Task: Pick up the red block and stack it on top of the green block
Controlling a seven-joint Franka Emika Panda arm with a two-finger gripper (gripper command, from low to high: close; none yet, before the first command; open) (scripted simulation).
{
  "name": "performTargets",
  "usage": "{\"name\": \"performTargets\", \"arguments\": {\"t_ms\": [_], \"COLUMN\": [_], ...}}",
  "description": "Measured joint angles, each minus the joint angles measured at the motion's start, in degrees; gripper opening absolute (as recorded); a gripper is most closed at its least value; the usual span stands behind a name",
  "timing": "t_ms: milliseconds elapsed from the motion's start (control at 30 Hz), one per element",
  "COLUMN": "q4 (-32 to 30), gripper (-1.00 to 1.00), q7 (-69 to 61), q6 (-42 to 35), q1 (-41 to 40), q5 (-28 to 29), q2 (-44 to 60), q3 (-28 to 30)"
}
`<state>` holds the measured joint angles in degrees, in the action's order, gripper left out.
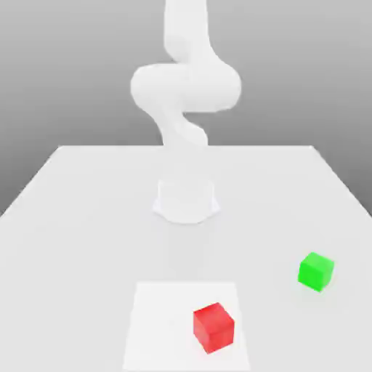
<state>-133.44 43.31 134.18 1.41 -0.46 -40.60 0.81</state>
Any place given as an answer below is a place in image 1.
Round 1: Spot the small red cube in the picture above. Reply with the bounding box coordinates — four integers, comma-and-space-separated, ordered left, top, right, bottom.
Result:
193, 302, 235, 355

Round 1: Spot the small green cube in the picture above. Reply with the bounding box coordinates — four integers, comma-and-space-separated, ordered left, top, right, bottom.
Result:
296, 251, 336, 293

